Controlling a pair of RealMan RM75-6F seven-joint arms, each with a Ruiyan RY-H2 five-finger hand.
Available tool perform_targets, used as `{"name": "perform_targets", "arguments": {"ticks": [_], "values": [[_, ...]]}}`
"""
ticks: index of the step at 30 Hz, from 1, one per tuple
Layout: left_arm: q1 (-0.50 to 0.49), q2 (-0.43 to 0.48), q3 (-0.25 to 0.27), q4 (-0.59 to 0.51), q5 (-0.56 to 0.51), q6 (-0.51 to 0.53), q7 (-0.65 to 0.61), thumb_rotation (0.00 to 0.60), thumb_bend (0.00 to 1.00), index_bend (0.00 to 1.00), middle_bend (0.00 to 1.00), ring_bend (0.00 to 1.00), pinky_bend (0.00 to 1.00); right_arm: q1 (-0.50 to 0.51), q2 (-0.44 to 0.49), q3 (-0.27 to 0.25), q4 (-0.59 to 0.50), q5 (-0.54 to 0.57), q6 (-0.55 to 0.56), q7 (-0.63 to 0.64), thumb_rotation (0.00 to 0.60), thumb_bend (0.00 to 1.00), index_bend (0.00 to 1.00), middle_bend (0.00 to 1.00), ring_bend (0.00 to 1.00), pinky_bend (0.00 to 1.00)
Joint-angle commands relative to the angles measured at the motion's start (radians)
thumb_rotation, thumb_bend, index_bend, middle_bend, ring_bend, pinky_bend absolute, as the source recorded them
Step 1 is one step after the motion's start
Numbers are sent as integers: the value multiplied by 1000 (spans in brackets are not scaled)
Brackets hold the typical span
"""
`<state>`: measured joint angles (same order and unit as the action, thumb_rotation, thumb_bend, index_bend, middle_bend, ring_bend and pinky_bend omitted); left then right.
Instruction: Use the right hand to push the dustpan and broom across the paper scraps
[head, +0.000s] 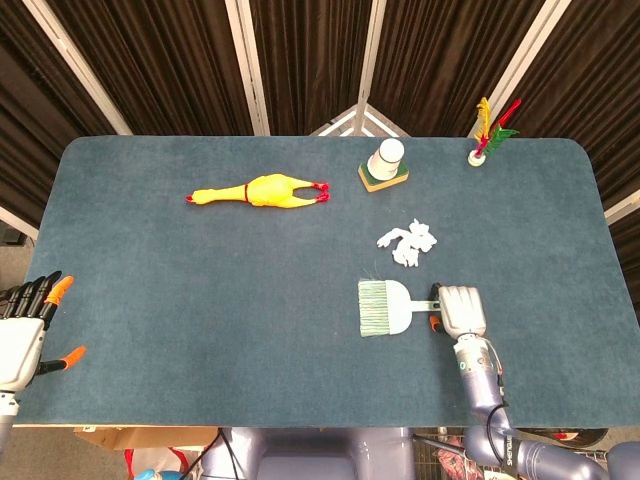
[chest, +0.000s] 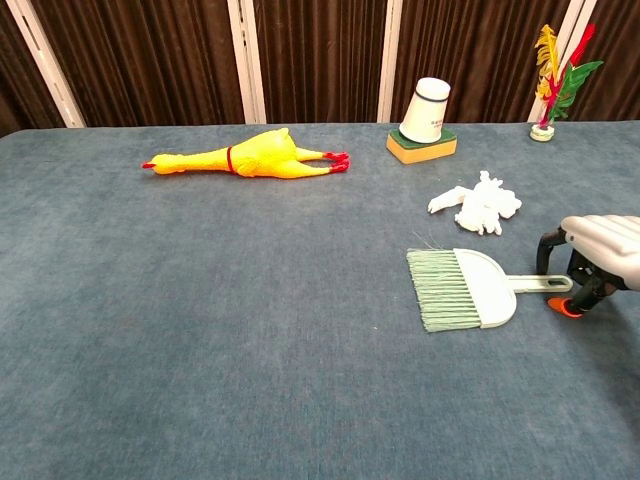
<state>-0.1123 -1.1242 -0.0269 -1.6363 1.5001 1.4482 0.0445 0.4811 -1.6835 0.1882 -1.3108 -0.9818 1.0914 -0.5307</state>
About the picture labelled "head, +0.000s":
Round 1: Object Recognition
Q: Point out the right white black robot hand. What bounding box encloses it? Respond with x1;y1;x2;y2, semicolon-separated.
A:
428;282;488;338

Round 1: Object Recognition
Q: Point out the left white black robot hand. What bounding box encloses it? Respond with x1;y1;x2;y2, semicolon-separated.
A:
0;270;88;394

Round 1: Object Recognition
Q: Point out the pale green hand broom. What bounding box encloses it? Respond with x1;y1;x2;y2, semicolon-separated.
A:
357;278;442;339

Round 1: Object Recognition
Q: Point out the white paper scrap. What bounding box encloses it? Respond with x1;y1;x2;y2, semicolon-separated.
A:
375;226;412;250
391;217;439;269

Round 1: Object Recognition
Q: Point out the yellow green sponge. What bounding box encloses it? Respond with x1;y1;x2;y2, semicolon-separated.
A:
357;160;411;194

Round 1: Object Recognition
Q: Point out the brown cardboard box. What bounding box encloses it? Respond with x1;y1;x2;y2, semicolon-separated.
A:
73;425;220;452

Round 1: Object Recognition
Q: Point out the white paper cup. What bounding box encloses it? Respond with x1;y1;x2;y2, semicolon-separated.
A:
366;137;406;183

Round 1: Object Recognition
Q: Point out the colourful feather shuttlecock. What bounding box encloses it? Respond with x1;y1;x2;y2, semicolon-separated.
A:
466;96;523;168

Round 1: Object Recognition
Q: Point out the red white bag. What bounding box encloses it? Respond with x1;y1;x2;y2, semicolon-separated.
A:
123;446;202;480

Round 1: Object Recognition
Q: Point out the blue felt table cover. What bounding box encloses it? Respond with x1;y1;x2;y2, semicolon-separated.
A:
11;135;622;431

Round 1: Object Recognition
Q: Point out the grey robot torso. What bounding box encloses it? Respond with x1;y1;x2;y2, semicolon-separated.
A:
198;426;417;480

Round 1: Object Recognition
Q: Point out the yellow rubber chicken toy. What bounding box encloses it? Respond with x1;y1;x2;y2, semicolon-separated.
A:
185;172;332;210

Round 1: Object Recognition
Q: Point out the white metal frame post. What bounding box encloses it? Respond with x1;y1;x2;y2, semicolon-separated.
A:
0;204;40;242
224;0;272;137
603;189;640;226
351;0;389;137
21;0;134;137
481;0;562;139

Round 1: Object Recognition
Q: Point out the white triangular base frame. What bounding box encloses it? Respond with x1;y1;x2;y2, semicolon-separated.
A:
309;101;412;139

